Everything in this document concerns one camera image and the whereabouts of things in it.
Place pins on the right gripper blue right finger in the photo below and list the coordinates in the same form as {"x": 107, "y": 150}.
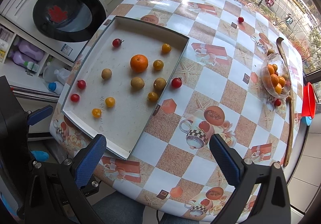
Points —
{"x": 227, "y": 159}

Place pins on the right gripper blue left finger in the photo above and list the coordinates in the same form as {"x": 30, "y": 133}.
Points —
{"x": 87, "y": 159}

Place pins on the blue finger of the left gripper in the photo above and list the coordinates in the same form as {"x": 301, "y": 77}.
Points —
{"x": 33, "y": 117}

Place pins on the red cherry tomato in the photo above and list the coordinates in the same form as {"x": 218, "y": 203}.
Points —
{"x": 277, "y": 102}
{"x": 75, "y": 98}
{"x": 176, "y": 82}
{"x": 240, "y": 19}
{"x": 117, "y": 42}
{"x": 81, "y": 84}

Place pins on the yellow cherry tomato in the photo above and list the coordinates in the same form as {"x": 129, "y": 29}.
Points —
{"x": 166, "y": 48}
{"x": 152, "y": 96}
{"x": 96, "y": 112}
{"x": 110, "y": 102}
{"x": 158, "y": 65}

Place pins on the brown longan fruit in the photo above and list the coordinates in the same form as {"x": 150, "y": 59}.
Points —
{"x": 270, "y": 51}
{"x": 106, "y": 74}
{"x": 137, "y": 83}
{"x": 159, "y": 84}

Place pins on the large orange mandarin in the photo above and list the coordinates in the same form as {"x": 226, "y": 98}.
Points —
{"x": 139, "y": 63}

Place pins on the white plastic jug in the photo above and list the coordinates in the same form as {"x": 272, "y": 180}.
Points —
{"x": 53, "y": 72}

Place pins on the purple detergent bottle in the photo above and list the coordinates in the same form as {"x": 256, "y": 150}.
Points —
{"x": 23, "y": 60}
{"x": 30, "y": 50}

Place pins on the white shallow tray box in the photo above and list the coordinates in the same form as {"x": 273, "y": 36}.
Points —
{"x": 123, "y": 124}

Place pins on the checkered patterned tablecloth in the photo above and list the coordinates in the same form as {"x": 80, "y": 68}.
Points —
{"x": 171, "y": 168}

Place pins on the orange in bowl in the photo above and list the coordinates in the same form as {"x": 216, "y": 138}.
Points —
{"x": 270, "y": 69}
{"x": 274, "y": 79}
{"x": 278, "y": 88}

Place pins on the glass fruit bowl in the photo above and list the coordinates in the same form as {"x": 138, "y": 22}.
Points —
{"x": 280, "y": 70}

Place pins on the red plastic bucket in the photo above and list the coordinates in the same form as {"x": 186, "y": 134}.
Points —
{"x": 309, "y": 102}

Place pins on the white washing machine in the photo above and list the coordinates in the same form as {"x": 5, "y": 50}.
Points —
{"x": 64, "y": 26}

